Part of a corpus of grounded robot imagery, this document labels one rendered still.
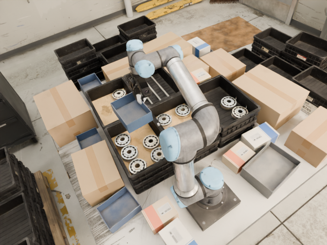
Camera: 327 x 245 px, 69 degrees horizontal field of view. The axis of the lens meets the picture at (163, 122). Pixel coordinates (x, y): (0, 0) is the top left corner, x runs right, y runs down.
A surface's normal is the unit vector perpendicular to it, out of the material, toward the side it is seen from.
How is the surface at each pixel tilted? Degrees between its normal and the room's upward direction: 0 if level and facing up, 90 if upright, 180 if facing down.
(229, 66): 0
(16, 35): 90
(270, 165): 0
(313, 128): 0
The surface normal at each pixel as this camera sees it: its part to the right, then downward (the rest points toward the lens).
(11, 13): 0.54, 0.62
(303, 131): -0.09, -0.64
